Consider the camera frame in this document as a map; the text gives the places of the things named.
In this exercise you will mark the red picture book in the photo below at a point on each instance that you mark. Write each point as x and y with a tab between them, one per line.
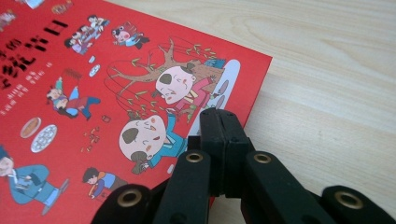
93	93

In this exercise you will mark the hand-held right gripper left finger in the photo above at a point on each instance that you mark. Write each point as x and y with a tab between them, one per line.
193	186

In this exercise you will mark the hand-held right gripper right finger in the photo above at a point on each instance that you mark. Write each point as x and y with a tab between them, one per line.
264	186

